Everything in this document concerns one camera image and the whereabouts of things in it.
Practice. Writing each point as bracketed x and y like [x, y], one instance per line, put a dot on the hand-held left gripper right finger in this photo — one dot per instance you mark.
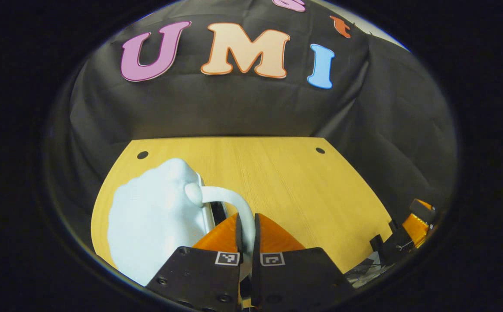
[256, 240]

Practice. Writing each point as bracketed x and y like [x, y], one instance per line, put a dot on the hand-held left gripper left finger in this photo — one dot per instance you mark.
[238, 240]

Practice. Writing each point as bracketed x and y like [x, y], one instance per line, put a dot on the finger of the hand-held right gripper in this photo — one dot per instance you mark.
[396, 245]
[416, 229]

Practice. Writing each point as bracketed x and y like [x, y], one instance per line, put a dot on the light blue suitcase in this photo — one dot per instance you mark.
[156, 216]

